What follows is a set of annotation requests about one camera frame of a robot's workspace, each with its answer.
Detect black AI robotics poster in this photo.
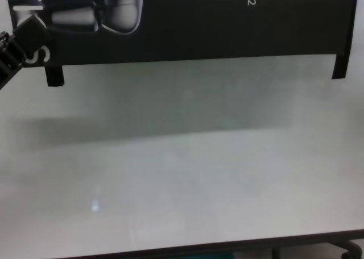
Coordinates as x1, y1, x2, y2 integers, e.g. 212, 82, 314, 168
10, 0, 360, 70

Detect short black tape strip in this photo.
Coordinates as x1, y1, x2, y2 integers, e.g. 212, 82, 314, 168
45, 66, 65, 88
331, 53, 352, 80

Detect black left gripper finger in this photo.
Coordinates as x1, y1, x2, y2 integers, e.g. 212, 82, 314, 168
0, 14, 53, 90

